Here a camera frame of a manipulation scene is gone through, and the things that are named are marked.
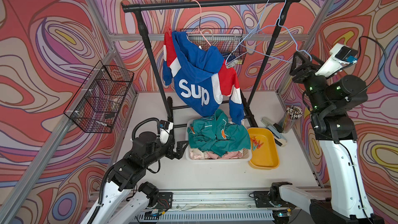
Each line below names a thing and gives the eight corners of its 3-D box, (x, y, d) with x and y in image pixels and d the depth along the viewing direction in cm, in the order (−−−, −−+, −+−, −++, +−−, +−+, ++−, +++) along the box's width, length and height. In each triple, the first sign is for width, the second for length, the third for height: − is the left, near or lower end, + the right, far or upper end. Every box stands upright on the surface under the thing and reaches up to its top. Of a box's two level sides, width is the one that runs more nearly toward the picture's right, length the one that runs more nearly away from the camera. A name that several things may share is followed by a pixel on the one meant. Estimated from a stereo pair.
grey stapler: (278, 148, 91) (280, 145, 88) (260, 120, 104) (262, 117, 101) (290, 145, 92) (292, 142, 90) (271, 117, 105) (272, 114, 103)
